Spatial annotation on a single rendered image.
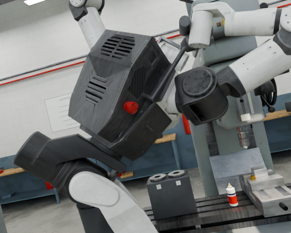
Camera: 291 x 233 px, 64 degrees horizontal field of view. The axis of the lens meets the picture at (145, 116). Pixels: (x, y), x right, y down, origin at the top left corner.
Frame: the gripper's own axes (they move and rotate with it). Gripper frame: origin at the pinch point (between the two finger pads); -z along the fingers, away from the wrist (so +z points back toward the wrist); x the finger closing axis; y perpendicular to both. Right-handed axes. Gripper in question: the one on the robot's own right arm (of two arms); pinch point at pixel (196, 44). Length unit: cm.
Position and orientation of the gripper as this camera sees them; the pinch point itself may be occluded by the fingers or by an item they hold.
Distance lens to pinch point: 102.4
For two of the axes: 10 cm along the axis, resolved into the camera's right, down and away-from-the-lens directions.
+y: 2.2, 9.7, 0.1
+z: -1.5, 0.5, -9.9
